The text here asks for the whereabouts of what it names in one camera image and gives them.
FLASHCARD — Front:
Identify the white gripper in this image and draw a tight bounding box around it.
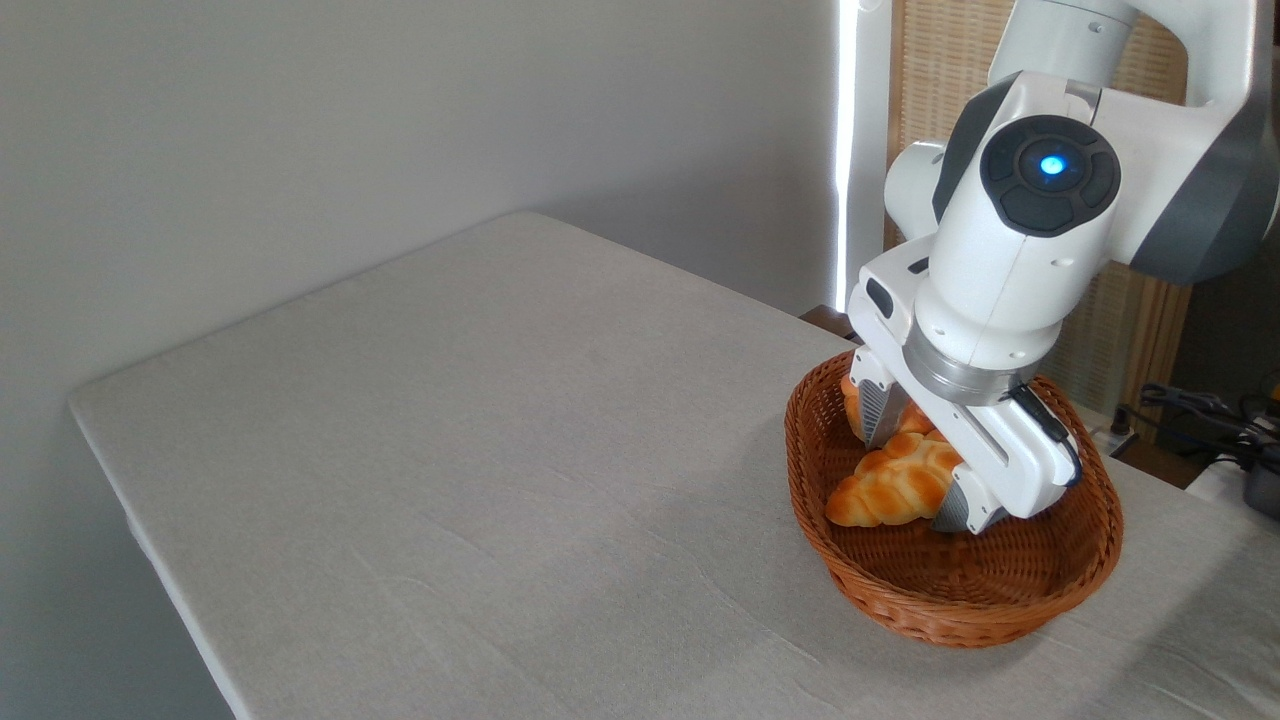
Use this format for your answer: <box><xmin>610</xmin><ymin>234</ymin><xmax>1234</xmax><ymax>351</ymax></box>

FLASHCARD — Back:
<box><xmin>847</xmin><ymin>236</ymin><xmax>1085</xmax><ymax>536</ymax></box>

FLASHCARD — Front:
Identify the grey tablecloth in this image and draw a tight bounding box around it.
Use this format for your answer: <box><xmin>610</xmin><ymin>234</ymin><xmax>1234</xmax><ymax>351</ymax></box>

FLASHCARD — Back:
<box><xmin>68</xmin><ymin>210</ymin><xmax>1280</xmax><ymax>720</ymax></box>

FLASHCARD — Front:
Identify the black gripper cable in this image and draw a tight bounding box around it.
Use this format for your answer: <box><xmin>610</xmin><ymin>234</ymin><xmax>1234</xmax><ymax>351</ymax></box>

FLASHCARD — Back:
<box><xmin>1005</xmin><ymin>384</ymin><xmax>1085</xmax><ymax>490</ymax></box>

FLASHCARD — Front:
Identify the white power strip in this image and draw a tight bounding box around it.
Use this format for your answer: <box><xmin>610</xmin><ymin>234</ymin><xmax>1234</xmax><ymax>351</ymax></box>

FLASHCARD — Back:
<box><xmin>1090</xmin><ymin>405</ymin><xmax>1143</xmax><ymax>458</ymax></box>

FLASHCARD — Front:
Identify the dark wooden furniture piece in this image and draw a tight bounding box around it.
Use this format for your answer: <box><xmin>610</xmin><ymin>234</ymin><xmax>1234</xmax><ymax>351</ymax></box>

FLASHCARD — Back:
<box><xmin>800</xmin><ymin>305</ymin><xmax>857</xmax><ymax>346</ymax></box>

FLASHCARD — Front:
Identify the round golden bread roll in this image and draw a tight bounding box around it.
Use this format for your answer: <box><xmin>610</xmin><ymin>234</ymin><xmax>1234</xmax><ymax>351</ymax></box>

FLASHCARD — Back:
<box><xmin>840</xmin><ymin>375</ymin><xmax>938</xmax><ymax>446</ymax></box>

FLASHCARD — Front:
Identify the black cable bundle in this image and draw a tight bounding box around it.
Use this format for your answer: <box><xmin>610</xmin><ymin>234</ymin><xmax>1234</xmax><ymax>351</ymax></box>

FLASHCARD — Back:
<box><xmin>1138</xmin><ymin>382</ymin><xmax>1280</xmax><ymax>471</ymax></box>

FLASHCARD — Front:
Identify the white vertical frame strip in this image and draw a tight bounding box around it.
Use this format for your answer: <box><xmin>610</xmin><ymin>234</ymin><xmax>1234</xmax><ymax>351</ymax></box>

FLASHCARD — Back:
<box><xmin>835</xmin><ymin>0</ymin><xmax>892</xmax><ymax>323</ymax></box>

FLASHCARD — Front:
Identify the brown oval wicker basket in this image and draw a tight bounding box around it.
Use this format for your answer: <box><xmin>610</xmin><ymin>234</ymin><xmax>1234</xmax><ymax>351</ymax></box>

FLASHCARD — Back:
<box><xmin>784</xmin><ymin>350</ymin><xmax>1125</xmax><ymax>649</ymax></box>

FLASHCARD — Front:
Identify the braided golden bread loaf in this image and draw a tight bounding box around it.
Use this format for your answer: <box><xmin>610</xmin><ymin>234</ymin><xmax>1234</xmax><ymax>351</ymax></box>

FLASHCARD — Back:
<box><xmin>825</xmin><ymin>430</ymin><xmax>966</xmax><ymax>529</ymax></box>

